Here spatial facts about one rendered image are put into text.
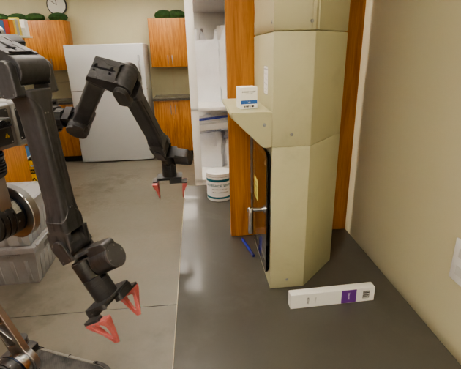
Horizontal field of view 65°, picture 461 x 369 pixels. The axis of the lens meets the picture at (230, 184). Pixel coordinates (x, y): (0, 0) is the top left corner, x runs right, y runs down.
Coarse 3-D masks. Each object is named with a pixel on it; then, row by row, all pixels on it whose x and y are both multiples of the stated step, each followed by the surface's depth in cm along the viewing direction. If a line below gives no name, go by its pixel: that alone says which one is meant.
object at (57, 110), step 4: (52, 100) 135; (56, 100) 137; (52, 104) 135; (56, 104) 137; (56, 108) 133; (60, 108) 133; (56, 112) 131; (60, 112) 131; (56, 116) 131; (60, 116) 131; (56, 120) 131; (60, 120) 131; (56, 124) 133; (60, 124) 132; (64, 124) 134; (60, 128) 136
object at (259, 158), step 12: (252, 144) 130; (252, 156) 132; (264, 156) 107; (252, 168) 133; (264, 168) 108; (252, 180) 135; (264, 180) 109; (252, 192) 137; (264, 192) 110; (252, 204) 139; (264, 204) 112; (264, 216) 113; (264, 228) 114; (264, 240) 115; (264, 252) 117; (264, 264) 118
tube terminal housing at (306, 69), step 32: (288, 32) 91; (320, 32) 94; (256, 64) 119; (288, 64) 94; (320, 64) 97; (288, 96) 97; (320, 96) 101; (288, 128) 100; (320, 128) 105; (288, 160) 103; (320, 160) 109; (288, 192) 107; (320, 192) 114; (288, 224) 110; (320, 224) 119; (288, 256) 114; (320, 256) 125
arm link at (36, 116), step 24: (0, 72) 67; (24, 96) 70; (48, 96) 74; (24, 120) 73; (48, 120) 74; (48, 144) 75; (48, 168) 76; (48, 192) 78; (72, 192) 81; (48, 216) 80; (72, 216) 81; (48, 240) 82; (72, 240) 81
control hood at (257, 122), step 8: (224, 104) 116; (232, 104) 113; (232, 112) 99; (240, 112) 98; (248, 112) 98; (256, 112) 98; (264, 112) 98; (240, 120) 98; (248, 120) 98; (256, 120) 98; (264, 120) 99; (248, 128) 99; (256, 128) 99; (264, 128) 99; (256, 136) 100; (264, 136) 100; (264, 144) 101
